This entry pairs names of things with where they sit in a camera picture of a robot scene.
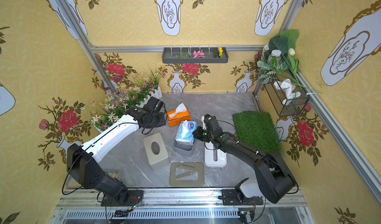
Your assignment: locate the beige tissue box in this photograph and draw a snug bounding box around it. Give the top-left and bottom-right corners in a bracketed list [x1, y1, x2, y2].
[143, 133, 171, 170]

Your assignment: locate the white fence flower planter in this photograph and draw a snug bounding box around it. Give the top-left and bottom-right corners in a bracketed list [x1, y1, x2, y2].
[90, 69, 162, 132]

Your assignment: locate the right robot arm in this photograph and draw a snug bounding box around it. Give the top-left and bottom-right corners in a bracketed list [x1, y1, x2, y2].
[192, 114, 299, 204]

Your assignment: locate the orange tissue pack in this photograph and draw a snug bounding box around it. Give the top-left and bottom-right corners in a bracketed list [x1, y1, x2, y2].
[167, 103, 191, 127]

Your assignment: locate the olive green frame tray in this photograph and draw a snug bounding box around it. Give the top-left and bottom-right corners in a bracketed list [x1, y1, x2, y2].
[169, 162, 204, 187]

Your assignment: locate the white tissue box lid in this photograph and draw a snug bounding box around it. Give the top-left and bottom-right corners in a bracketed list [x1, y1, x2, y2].
[202, 116, 227, 168]

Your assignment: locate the grey tissue box base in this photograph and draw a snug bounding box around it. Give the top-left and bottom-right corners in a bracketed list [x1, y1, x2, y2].
[173, 140, 195, 157]

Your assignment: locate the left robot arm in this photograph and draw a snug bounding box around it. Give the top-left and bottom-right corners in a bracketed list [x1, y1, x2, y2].
[67, 97, 166, 205]

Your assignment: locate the white cloth in basket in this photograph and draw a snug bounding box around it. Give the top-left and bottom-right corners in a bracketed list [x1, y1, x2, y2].
[273, 79, 301, 106]

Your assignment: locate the blue tissue paper pack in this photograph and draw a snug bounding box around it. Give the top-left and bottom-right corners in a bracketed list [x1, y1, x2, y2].
[175, 121, 197, 145]

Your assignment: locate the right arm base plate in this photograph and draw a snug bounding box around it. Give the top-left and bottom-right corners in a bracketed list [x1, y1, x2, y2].
[218, 189, 264, 206]

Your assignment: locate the pink artificial flower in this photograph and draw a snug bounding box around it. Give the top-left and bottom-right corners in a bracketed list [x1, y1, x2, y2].
[193, 50, 205, 58]

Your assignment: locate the grey wall shelf tray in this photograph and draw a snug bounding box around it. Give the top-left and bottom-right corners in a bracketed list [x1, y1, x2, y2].
[162, 46, 229, 64]

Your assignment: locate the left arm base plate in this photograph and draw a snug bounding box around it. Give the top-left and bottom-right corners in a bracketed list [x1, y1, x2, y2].
[101, 189, 144, 207]

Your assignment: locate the black wire wall basket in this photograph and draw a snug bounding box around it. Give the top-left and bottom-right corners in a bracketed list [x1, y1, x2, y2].
[265, 71, 309, 117]

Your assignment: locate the green artificial leaf plant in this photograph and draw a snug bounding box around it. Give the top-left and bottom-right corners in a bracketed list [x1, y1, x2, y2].
[257, 29, 318, 93]

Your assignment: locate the green artificial grass mat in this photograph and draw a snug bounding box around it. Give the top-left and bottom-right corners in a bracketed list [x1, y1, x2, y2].
[233, 111, 281, 152]

